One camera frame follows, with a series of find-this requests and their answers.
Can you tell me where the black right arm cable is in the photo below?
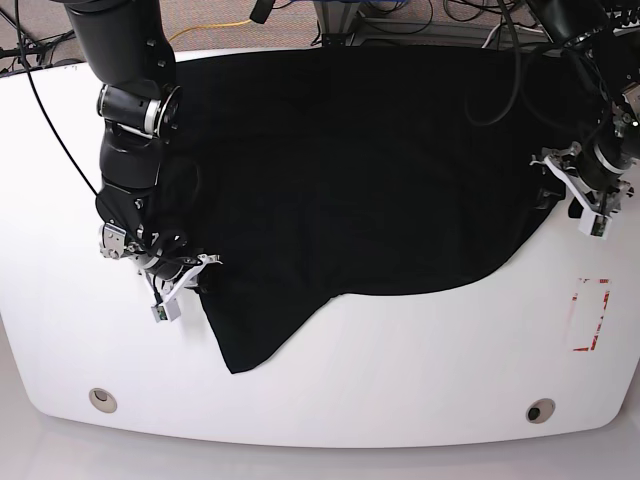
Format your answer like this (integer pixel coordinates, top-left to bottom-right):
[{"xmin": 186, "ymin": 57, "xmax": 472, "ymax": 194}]
[{"xmin": 12, "ymin": 0, "xmax": 101, "ymax": 199}]

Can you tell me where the right table cable grommet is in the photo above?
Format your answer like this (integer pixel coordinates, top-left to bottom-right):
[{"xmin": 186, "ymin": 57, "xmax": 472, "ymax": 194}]
[{"xmin": 525, "ymin": 398, "xmax": 556, "ymax": 424}]

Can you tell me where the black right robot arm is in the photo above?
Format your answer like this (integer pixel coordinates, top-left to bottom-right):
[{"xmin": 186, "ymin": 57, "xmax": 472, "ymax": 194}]
[{"xmin": 64, "ymin": 1, "xmax": 193, "ymax": 281}]

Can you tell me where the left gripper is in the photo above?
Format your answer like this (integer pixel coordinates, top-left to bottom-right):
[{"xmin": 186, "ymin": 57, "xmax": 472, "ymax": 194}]
[{"xmin": 534, "ymin": 137, "xmax": 628, "ymax": 219}]

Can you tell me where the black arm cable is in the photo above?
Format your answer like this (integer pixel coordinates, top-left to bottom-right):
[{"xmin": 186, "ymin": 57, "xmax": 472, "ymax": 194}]
[
  {"xmin": 12, "ymin": 0, "xmax": 101, "ymax": 199},
  {"xmin": 464, "ymin": 0, "xmax": 526, "ymax": 127}
]

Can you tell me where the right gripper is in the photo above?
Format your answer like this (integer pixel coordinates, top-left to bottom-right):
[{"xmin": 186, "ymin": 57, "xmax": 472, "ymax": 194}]
[{"xmin": 142, "ymin": 254, "xmax": 193, "ymax": 283}]

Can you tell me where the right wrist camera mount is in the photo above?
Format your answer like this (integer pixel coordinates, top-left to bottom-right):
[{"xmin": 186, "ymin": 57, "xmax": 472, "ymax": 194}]
[{"xmin": 139, "ymin": 254, "xmax": 222, "ymax": 323}]

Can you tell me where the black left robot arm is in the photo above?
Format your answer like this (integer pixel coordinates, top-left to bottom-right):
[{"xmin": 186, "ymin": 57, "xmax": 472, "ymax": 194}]
[{"xmin": 527, "ymin": 1, "xmax": 639, "ymax": 227}]

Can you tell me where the table cable grommet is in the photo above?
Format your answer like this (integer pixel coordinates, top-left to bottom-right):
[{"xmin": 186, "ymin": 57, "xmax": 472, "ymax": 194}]
[
  {"xmin": 89, "ymin": 388, "xmax": 117, "ymax": 414},
  {"xmin": 525, "ymin": 398, "xmax": 556, "ymax": 424}
]

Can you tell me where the yellow floor cable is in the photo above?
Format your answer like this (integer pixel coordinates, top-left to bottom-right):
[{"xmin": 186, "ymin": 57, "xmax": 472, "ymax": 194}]
[{"xmin": 169, "ymin": 17, "xmax": 252, "ymax": 44}]

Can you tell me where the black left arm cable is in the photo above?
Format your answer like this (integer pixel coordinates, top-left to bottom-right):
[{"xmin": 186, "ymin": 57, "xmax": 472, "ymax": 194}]
[{"xmin": 464, "ymin": 0, "xmax": 526, "ymax": 127}]

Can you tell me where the red tape rectangle marking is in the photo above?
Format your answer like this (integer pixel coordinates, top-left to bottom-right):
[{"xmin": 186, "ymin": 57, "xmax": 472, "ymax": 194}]
[{"xmin": 567, "ymin": 278, "xmax": 612, "ymax": 352}]

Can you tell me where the left table cable grommet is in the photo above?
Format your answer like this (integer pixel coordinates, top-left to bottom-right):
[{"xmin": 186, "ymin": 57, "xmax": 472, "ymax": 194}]
[{"xmin": 89, "ymin": 388, "xmax": 117, "ymax": 414}]

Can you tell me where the black T-shirt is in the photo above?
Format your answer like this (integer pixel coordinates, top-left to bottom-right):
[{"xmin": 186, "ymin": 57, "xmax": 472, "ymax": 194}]
[{"xmin": 161, "ymin": 45, "xmax": 599, "ymax": 374}]

